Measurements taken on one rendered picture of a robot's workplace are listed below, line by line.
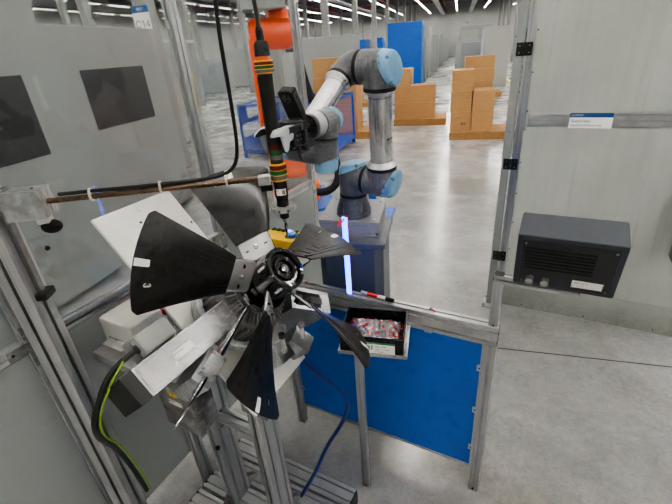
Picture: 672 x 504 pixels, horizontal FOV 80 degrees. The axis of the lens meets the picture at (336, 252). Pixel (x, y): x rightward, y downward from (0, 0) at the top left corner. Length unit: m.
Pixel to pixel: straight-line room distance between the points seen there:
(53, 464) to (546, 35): 2.85
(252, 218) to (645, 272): 2.40
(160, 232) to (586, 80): 2.26
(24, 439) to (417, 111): 9.50
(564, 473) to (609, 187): 1.52
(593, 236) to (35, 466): 1.82
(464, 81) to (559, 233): 7.24
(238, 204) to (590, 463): 1.88
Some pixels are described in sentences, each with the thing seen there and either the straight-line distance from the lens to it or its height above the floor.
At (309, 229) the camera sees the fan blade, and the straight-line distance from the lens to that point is 1.36.
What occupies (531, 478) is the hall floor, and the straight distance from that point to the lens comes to 2.18.
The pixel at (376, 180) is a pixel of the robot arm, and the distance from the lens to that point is 1.59.
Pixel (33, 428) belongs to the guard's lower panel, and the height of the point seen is 0.72.
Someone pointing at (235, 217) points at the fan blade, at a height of 1.32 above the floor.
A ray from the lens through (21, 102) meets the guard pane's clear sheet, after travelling 1.49.
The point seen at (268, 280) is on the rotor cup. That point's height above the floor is 1.21.
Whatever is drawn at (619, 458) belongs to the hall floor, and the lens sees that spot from 2.38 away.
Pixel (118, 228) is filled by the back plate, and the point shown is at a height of 1.32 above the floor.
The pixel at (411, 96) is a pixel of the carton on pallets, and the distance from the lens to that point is 10.15.
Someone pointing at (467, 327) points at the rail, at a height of 0.84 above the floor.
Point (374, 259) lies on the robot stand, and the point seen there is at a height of 0.92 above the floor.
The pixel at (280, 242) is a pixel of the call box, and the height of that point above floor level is 1.06.
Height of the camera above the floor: 1.72
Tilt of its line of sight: 27 degrees down
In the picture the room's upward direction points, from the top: 5 degrees counter-clockwise
